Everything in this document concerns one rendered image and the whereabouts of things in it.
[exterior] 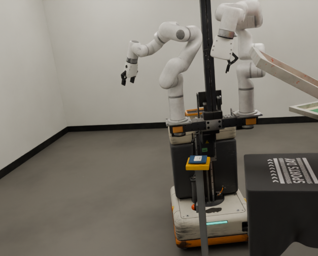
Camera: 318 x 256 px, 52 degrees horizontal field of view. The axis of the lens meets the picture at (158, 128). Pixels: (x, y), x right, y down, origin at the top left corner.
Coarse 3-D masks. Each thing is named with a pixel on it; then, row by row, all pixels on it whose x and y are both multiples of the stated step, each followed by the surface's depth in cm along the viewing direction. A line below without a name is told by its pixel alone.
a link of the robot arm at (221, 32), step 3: (219, 30) 152; (222, 30) 150; (225, 30) 149; (219, 33) 152; (222, 33) 150; (225, 33) 150; (228, 33) 150; (231, 33) 150; (234, 33) 151; (222, 36) 151; (225, 36) 150; (228, 36) 150; (231, 36) 151; (234, 36) 152
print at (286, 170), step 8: (272, 160) 180; (280, 160) 179; (288, 160) 178; (296, 160) 177; (304, 160) 176; (272, 168) 171; (280, 168) 170; (288, 168) 169; (296, 168) 168; (304, 168) 167; (272, 176) 162; (280, 176) 161; (288, 176) 160; (296, 176) 160; (304, 176) 159; (312, 176) 158
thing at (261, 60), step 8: (256, 48) 179; (256, 56) 140; (264, 56) 177; (256, 64) 128; (264, 64) 126; (272, 64) 126; (280, 64) 176; (272, 72) 127; (280, 72) 126; (288, 72) 125; (296, 72) 176; (288, 80) 126; (296, 80) 126; (304, 80) 125; (312, 80) 175; (304, 88) 126; (312, 88) 125; (312, 96) 126
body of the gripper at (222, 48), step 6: (216, 36) 153; (216, 42) 153; (222, 42) 152; (228, 42) 152; (216, 48) 154; (222, 48) 153; (228, 48) 153; (210, 54) 156; (216, 54) 155; (222, 54) 154; (228, 54) 154
